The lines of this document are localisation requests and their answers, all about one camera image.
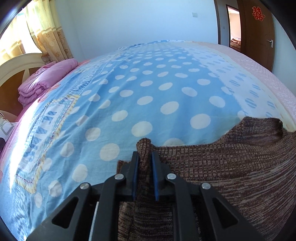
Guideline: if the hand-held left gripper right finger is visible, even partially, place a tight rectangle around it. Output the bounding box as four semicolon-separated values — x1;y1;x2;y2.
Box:
151;151;265;241

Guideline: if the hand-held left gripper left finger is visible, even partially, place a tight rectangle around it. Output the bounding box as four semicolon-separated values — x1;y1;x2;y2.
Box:
26;151;140;241

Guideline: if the brown knit sweater sun pattern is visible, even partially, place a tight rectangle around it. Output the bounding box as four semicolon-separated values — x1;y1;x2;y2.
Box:
117;117;296;241

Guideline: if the blue and pink bed sheet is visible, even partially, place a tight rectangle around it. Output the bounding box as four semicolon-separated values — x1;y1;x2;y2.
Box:
0;39;296;237

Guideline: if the folded pink quilt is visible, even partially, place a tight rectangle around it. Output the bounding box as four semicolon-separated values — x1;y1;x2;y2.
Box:
18;58;78;107

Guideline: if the patterned pillow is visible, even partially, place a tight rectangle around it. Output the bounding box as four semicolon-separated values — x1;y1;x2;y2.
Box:
0;111;16;153

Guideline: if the brown sofa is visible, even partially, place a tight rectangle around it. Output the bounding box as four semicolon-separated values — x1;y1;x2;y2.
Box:
230;37;241;50

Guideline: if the orange floral curtain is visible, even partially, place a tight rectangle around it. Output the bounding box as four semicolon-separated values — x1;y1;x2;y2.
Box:
25;0;73;65

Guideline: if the brown wooden door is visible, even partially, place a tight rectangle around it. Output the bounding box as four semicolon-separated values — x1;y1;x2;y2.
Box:
237;0;275;73

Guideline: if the cream and wood headboard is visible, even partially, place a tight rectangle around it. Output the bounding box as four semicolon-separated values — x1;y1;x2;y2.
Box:
0;53;45;116

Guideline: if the sheer yellow curtain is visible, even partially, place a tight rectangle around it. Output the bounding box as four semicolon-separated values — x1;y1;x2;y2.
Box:
0;9;33;59

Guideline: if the red paper door decoration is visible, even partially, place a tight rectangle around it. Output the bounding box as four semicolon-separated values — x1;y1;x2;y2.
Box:
252;6;265;22

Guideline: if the dark wooden door frame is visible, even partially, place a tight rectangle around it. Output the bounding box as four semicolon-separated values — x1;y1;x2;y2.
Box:
214;0;242;50

